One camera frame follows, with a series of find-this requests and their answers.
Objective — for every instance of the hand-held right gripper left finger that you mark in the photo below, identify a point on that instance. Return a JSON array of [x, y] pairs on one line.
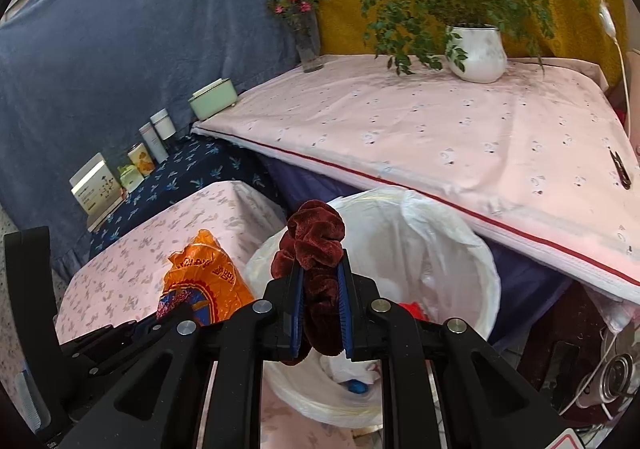
[[296, 314]]

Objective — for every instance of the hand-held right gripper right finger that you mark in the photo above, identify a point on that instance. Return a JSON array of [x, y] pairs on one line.
[[345, 314]]

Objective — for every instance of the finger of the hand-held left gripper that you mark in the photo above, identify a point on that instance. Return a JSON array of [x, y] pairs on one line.
[[150, 321], [100, 354]]

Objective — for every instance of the small blue plush piece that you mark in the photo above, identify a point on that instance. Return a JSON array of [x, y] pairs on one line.
[[357, 386]]

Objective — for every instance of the orange printed plastic bag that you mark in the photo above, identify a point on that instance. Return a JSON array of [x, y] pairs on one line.
[[210, 274]]

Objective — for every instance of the dark red velvet scrunchie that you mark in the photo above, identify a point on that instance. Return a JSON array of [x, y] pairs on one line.
[[315, 239]]

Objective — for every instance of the white lined trash bin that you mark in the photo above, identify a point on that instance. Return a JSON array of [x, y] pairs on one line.
[[440, 254]]

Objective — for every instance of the pink rabbit print sheet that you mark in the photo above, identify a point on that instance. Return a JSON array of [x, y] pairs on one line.
[[150, 254]]

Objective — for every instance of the flat white box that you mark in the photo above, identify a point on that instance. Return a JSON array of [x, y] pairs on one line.
[[107, 219]]

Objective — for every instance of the small green jar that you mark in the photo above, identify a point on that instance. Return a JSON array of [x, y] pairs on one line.
[[131, 179]]

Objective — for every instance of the white cardboard box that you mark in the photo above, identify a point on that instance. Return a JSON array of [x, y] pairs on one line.
[[95, 184]]

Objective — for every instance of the dark blue floral cloth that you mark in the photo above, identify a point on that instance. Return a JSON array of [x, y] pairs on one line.
[[200, 164]]

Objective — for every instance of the white bottle with grey cap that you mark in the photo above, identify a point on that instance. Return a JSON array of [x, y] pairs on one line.
[[154, 144]]

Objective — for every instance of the pink tablecloth with red trim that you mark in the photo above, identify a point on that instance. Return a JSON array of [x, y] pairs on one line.
[[400, 129]]

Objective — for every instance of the pale green rectangular box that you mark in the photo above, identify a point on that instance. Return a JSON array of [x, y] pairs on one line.
[[212, 100]]

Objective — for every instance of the clear plastic bag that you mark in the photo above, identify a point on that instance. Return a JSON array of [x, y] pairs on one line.
[[617, 314]]

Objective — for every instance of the glass vase with pink flowers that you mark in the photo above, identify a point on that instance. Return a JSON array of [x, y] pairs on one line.
[[305, 39]]

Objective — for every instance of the silver round lens device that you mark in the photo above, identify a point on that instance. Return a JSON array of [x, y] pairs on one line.
[[617, 374]]

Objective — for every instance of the yellow cloth backdrop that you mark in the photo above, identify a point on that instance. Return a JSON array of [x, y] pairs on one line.
[[345, 29]]

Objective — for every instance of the green plant in white pot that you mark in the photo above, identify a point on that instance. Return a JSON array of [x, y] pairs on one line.
[[475, 51]]

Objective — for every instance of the blue blanket backdrop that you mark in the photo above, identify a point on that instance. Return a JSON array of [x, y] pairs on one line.
[[125, 29]]

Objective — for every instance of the black hair clip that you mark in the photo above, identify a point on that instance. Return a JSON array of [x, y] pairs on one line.
[[620, 169]]

